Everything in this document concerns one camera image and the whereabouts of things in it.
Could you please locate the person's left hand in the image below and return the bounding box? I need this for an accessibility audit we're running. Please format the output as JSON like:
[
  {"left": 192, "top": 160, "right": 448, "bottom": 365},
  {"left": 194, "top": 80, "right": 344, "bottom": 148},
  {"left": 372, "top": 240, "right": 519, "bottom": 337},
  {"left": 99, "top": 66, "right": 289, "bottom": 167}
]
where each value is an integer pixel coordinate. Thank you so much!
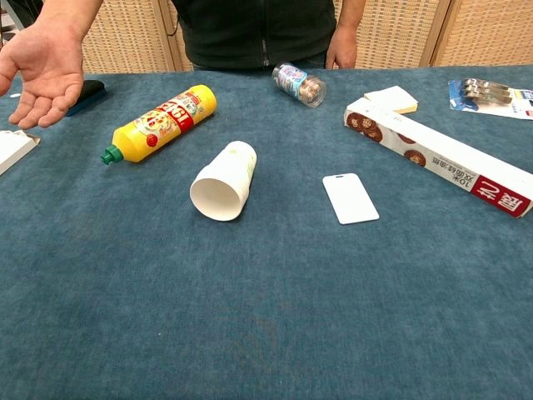
[{"left": 325, "top": 25, "right": 359, "bottom": 70}]

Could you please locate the person's right hand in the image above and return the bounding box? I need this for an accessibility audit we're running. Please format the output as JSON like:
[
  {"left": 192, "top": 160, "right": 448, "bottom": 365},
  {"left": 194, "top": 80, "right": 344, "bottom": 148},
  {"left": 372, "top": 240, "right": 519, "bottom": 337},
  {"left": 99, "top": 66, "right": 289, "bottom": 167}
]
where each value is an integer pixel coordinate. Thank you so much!
[{"left": 0, "top": 17, "right": 85, "bottom": 130}]

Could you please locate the person's left forearm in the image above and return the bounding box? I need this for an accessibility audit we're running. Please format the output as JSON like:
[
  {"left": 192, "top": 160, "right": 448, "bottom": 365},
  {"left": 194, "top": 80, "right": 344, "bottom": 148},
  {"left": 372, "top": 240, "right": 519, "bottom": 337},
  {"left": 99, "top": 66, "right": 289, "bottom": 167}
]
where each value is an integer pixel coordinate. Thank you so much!
[{"left": 332, "top": 0, "right": 368, "bottom": 30}]

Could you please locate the person's right forearm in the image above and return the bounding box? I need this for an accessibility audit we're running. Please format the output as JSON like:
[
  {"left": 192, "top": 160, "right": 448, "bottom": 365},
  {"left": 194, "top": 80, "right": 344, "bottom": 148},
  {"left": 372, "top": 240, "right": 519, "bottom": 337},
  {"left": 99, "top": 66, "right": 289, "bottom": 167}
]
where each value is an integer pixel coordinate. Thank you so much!
[{"left": 32, "top": 0, "right": 104, "bottom": 42}]

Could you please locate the person's black jacket torso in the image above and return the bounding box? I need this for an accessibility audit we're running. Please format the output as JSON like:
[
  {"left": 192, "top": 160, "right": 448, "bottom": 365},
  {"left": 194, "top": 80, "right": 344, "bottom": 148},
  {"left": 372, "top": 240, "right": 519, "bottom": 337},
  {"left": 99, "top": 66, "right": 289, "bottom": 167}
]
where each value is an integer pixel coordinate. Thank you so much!
[{"left": 171, "top": 0, "right": 338, "bottom": 71}]

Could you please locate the long white baking paper box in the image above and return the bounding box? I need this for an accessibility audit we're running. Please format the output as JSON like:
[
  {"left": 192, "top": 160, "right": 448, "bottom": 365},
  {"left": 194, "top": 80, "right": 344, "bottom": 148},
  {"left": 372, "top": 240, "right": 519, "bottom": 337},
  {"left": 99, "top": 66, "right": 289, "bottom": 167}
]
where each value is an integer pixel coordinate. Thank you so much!
[{"left": 343, "top": 98, "right": 533, "bottom": 219}]

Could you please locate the blue black board eraser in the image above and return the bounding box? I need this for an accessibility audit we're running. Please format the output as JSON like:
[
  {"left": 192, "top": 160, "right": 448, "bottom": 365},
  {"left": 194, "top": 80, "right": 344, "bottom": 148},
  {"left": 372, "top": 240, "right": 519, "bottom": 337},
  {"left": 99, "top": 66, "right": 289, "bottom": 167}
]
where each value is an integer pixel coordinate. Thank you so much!
[{"left": 65, "top": 79, "right": 107, "bottom": 118}]

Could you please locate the wicker screen panel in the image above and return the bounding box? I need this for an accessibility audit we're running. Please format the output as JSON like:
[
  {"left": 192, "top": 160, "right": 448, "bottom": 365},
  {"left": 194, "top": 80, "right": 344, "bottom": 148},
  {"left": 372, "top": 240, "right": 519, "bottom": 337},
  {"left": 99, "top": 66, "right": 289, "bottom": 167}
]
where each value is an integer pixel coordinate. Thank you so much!
[
  {"left": 334, "top": 0, "right": 453, "bottom": 70},
  {"left": 79, "top": 0, "right": 178, "bottom": 75},
  {"left": 431, "top": 0, "right": 533, "bottom": 68},
  {"left": 160, "top": 0, "right": 195, "bottom": 73}
]

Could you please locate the clear plastic jar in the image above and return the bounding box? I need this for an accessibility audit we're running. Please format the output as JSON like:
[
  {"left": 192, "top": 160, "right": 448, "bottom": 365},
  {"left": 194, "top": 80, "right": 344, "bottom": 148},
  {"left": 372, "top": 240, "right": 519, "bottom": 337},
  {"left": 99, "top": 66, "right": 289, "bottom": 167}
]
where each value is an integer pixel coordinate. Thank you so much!
[{"left": 271, "top": 62, "right": 327, "bottom": 108}]

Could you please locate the yellow sticky note pad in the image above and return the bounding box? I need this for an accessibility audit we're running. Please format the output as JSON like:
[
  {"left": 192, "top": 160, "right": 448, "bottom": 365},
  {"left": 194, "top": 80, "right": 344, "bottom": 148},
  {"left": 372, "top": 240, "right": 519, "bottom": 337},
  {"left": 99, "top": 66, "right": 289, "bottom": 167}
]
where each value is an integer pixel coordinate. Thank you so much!
[{"left": 363, "top": 85, "right": 419, "bottom": 116}]

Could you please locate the yellow bottle green cap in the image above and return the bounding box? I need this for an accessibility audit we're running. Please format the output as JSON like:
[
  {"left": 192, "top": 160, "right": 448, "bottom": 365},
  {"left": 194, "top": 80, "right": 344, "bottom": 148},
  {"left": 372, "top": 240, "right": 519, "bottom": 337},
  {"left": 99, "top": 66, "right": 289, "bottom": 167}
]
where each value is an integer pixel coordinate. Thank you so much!
[{"left": 99, "top": 84, "right": 218, "bottom": 166}]

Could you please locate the blister pack with metal clips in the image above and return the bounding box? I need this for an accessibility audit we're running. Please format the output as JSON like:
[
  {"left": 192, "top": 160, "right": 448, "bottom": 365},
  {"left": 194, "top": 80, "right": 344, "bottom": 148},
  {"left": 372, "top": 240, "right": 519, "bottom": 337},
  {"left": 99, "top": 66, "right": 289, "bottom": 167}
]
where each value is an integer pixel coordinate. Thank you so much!
[{"left": 448, "top": 77, "right": 533, "bottom": 121}]

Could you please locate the white paper cup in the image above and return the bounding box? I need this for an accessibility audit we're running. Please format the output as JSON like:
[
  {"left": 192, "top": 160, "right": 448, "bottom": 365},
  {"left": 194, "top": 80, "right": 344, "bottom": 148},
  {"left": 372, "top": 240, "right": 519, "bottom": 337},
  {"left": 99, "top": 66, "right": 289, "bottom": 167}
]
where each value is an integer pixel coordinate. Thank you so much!
[{"left": 189, "top": 140, "right": 258, "bottom": 223}]

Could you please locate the blue tablecloth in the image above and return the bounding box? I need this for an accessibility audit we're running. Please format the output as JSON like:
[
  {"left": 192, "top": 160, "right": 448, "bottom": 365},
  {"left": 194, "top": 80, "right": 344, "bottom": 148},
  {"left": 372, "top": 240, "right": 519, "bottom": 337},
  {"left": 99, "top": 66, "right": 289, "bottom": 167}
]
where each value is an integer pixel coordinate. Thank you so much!
[{"left": 0, "top": 64, "right": 533, "bottom": 400}]

